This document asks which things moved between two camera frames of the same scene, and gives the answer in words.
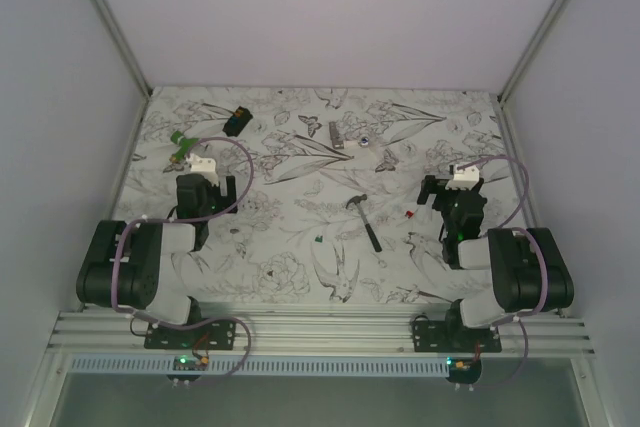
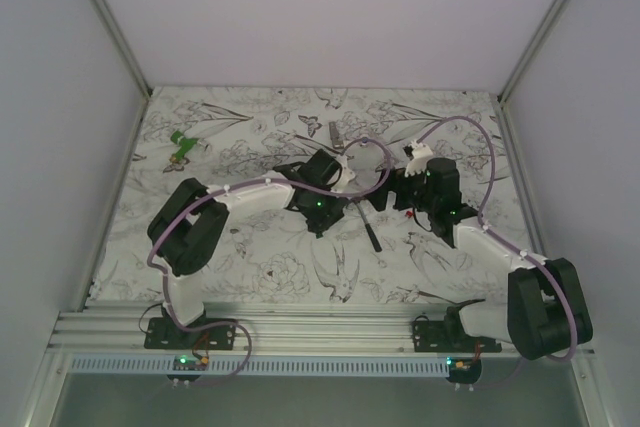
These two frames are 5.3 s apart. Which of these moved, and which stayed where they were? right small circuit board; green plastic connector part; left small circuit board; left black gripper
Moved: left black gripper
Stayed: left small circuit board; green plastic connector part; right small circuit board
